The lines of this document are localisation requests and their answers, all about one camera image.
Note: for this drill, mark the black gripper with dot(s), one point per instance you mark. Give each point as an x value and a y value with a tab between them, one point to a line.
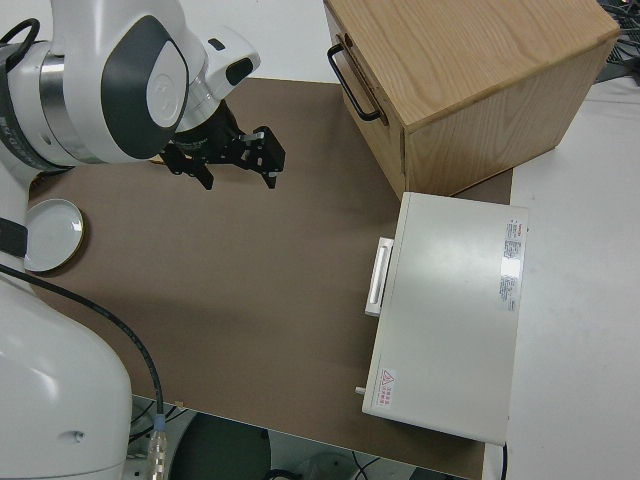
205	137

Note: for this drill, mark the brown table mat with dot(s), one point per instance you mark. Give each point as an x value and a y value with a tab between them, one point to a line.
250	275

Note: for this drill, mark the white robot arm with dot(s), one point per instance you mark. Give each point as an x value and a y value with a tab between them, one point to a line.
150	75

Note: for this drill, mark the gray round plate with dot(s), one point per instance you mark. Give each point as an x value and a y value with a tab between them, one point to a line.
52	235

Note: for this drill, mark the light wooden drawer cabinet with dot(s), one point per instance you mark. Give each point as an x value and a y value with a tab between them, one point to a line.
475	60

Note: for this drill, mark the white toaster oven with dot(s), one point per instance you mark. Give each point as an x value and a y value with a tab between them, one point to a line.
450	310

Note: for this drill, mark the dark round stand base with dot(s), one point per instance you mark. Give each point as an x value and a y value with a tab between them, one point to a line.
225	445

